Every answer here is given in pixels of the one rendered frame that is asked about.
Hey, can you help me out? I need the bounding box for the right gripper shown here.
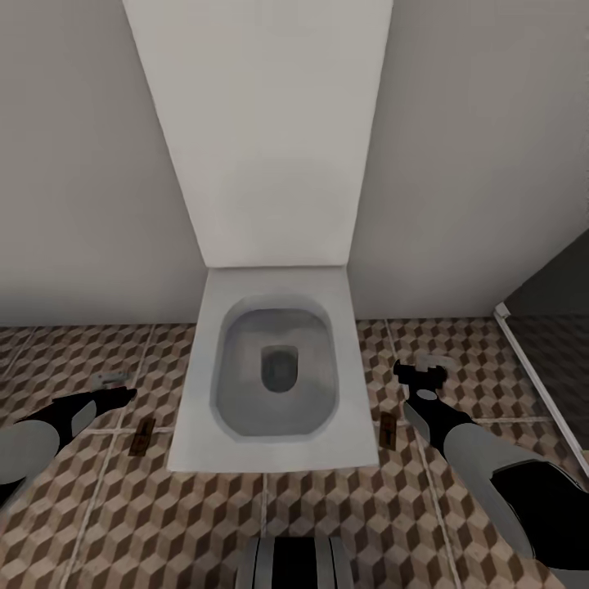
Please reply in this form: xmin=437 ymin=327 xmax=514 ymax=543
xmin=393 ymin=359 xmax=447 ymax=389

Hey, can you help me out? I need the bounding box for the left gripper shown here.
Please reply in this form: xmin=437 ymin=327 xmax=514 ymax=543
xmin=91 ymin=386 xmax=137 ymax=414

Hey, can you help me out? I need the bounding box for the robot trunk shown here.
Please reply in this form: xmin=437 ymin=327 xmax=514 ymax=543
xmin=236 ymin=537 xmax=354 ymax=589

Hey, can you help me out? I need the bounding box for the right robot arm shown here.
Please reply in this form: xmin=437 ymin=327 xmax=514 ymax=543
xmin=393 ymin=353 xmax=589 ymax=589

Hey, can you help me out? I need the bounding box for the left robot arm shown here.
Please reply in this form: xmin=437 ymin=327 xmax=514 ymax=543
xmin=0 ymin=369 xmax=137 ymax=517

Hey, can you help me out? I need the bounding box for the mousetrap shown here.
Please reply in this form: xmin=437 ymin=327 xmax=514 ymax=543
xmin=380 ymin=411 xmax=397 ymax=451
xmin=128 ymin=418 xmax=156 ymax=457

